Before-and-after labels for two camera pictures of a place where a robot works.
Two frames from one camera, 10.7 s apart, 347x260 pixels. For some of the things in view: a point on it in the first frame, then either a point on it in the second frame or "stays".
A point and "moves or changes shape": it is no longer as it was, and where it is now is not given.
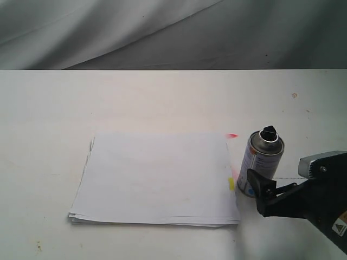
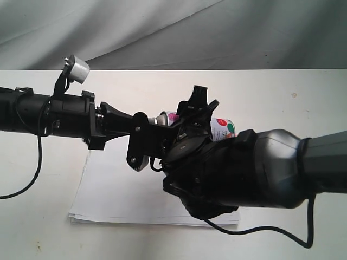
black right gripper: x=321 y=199 -> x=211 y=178
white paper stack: x=159 y=178 stays
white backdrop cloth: x=145 y=34 stays
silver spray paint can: x=263 y=156 moves or changes shape
